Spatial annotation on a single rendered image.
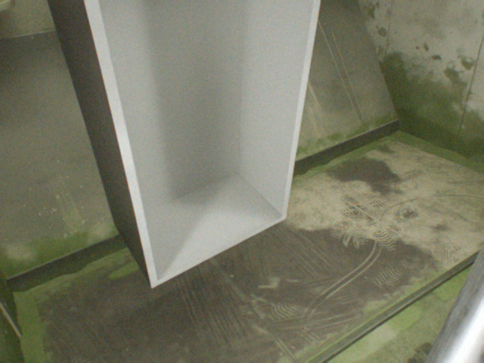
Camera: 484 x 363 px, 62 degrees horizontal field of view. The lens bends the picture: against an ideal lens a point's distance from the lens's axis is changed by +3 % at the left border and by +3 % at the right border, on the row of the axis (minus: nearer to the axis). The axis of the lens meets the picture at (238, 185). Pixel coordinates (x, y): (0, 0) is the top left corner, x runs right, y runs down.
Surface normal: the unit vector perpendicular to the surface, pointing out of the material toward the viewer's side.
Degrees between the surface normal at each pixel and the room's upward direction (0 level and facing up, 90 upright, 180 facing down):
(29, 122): 57
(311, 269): 0
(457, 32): 90
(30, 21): 90
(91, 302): 0
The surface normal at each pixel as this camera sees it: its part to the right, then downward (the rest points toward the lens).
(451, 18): -0.85, 0.35
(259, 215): 0.02, -0.73
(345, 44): 0.38, -0.10
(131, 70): 0.56, 0.57
